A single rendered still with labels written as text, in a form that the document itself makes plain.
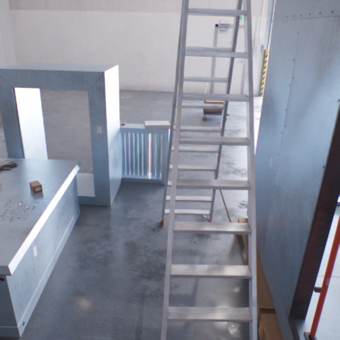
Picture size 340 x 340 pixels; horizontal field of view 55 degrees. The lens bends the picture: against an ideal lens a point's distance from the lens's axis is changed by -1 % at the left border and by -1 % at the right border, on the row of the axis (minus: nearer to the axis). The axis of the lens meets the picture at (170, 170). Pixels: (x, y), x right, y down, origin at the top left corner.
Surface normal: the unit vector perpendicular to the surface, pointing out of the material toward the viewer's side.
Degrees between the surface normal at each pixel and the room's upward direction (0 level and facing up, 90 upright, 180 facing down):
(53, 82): 90
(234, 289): 0
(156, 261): 0
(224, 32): 90
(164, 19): 90
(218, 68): 90
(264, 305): 0
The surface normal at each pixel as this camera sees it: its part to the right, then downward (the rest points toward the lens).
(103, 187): -0.06, 0.40
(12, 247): 0.03, -0.92
